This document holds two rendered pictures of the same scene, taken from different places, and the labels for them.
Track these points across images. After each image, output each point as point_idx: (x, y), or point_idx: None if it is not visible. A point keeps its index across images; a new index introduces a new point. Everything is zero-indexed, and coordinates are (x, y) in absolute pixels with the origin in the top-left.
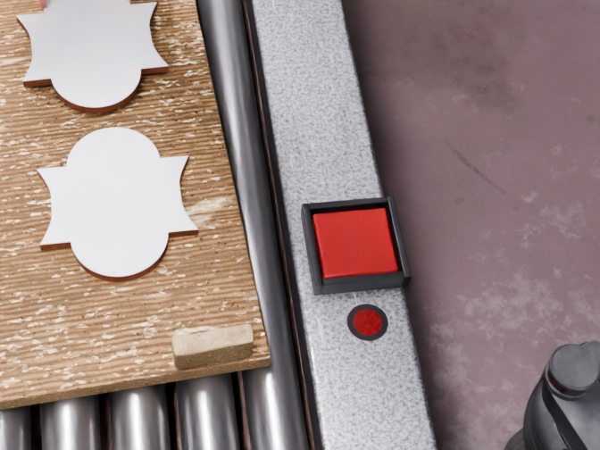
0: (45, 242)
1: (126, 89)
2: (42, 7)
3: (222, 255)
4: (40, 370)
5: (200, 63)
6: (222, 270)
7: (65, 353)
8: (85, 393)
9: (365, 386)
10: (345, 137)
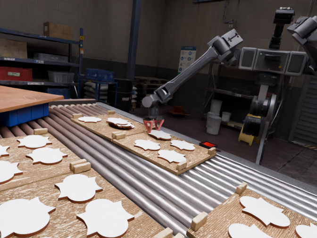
0: (181, 148)
1: (170, 136)
2: (150, 132)
3: (199, 147)
4: (197, 158)
5: (172, 135)
6: (201, 148)
7: (197, 157)
8: (203, 160)
9: (225, 154)
10: (193, 140)
